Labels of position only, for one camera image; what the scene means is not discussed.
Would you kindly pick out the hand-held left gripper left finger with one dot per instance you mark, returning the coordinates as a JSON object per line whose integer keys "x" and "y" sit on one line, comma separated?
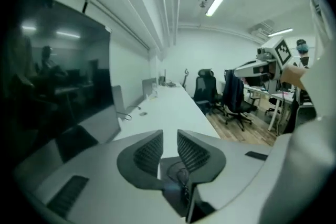
{"x": 147, "y": 154}

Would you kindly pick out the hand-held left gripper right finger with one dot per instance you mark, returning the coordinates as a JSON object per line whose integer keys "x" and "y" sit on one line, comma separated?
{"x": 194, "y": 154}

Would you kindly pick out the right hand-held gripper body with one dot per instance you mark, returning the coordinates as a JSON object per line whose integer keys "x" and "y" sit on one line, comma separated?
{"x": 282, "y": 52}

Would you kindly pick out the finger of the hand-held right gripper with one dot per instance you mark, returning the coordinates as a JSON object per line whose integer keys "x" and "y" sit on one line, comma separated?
{"x": 249, "y": 69}

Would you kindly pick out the short ceiling light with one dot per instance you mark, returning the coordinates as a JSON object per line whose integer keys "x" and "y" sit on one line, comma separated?
{"x": 280, "y": 32}

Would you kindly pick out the dark blue jacket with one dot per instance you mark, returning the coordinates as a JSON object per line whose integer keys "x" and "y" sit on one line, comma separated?
{"x": 232, "y": 91}

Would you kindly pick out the ceiling air conditioner unit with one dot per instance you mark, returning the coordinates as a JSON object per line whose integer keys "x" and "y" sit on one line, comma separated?
{"x": 262, "y": 27}

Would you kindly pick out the black chair with jacket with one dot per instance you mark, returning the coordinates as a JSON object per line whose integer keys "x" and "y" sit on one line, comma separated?
{"x": 244, "y": 108}

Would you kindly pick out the black mesh office chair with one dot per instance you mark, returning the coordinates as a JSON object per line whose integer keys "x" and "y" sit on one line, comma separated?
{"x": 207, "y": 86}

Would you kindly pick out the white office desk with legs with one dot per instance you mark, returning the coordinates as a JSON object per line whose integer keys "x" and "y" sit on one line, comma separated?
{"x": 271, "y": 118}

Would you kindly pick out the long ceiling light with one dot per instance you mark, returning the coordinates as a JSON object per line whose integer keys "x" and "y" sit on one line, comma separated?
{"x": 219, "y": 0}

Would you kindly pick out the person in white sleeve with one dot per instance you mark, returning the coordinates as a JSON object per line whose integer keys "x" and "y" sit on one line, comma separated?
{"x": 315, "y": 139}

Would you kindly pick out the large black monitor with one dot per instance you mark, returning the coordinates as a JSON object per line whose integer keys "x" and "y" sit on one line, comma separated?
{"x": 65, "y": 65}

